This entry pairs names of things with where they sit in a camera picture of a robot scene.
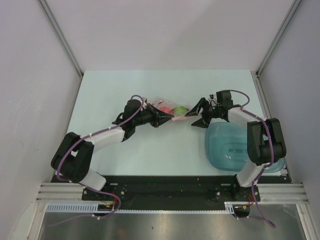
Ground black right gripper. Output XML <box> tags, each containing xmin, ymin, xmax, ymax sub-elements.
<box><xmin>185</xmin><ymin>97</ymin><xmax>222</xmax><ymax>129</ymax></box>

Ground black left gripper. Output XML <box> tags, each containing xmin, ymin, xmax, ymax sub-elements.
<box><xmin>133</xmin><ymin>103</ymin><xmax>174</xmax><ymax>128</ymax></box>

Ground red fake food ball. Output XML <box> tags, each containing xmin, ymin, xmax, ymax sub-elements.
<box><xmin>159</xmin><ymin>106</ymin><xmax>172</xmax><ymax>114</ymax></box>

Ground clear zip top bag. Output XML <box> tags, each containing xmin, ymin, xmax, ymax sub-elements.
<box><xmin>147</xmin><ymin>97</ymin><xmax>195</xmax><ymax>121</ymax></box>

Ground green fake food ball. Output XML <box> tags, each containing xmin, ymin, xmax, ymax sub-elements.
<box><xmin>173</xmin><ymin>105</ymin><xmax>189</xmax><ymax>115</ymax></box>

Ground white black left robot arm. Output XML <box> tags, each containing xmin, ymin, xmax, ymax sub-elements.
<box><xmin>51</xmin><ymin>99</ymin><xmax>174</xmax><ymax>200</ymax></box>

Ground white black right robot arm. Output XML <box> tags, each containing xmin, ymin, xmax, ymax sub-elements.
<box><xmin>185</xmin><ymin>96</ymin><xmax>287</xmax><ymax>201</ymax></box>

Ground teal translucent plastic container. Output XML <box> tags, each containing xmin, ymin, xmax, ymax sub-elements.
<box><xmin>204</xmin><ymin>121</ymin><xmax>286</xmax><ymax>173</ymax></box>

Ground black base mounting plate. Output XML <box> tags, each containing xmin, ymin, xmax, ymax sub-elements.
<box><xmin>80</xmin><ymin>176</ymin><xmax>292</xmax><ymax>203</ymax></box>

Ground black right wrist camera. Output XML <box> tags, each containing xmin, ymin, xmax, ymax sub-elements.
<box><xmin>216</xmin><ymin>90</ymin><xmax>234</xmax><ymax>108</ymax></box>

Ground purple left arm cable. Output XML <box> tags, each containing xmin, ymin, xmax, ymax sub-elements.
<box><xmin>48</xmin><ymin>94</ymin><xmax>148</xmax><ymax>226</ymax></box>

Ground right aluminium corner post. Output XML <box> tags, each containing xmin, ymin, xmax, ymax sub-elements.
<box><xmin>257</xmin><ymin>0</ymin><xmax>305</xmax><ymax>73</ymax></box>

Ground aluminium corner post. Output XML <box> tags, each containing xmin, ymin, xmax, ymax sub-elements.
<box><xmin>257</xmin><ymin>0</ymin><xmax>305</xmax><ymax>73</ymax></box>
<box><xmin>36</xmin><ymin>0</ymin><xmax>84</xmax><ymax>77</ymax></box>

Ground aluminium front frame rail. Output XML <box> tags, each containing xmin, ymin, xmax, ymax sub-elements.
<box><xmin>36</xmin><ymin>183</ymin><xmax>309</xmax><ymax>204</ymax></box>

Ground white slotted cable duct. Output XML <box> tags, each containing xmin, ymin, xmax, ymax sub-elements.
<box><xmin>46</xmin><ymin>203</ymin><xmax>114</xmax><ymax>213</ymax></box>

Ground left aluminium corner post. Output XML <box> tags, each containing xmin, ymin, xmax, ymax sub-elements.
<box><xmin>36</xmin><ymin>0</ymin><xmax>84</xmax><ymax>77</ymax></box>

